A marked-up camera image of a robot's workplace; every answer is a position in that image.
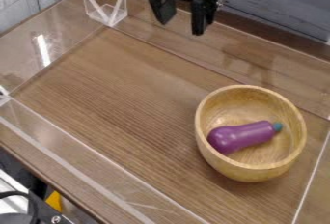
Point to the purple toy eggplant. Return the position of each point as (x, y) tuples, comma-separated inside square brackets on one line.
[(228, 139)]

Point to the light wooden bowl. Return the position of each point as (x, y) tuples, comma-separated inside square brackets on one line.
[(240, 105)]

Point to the yellow sticker tag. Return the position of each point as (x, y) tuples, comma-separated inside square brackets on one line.
[(53, 201)]

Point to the clear acrylic corner bracket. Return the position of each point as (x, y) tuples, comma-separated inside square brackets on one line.
[(107, 14)]

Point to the clear acrylic tray wall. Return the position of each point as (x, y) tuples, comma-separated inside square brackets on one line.
[(103, 188)]

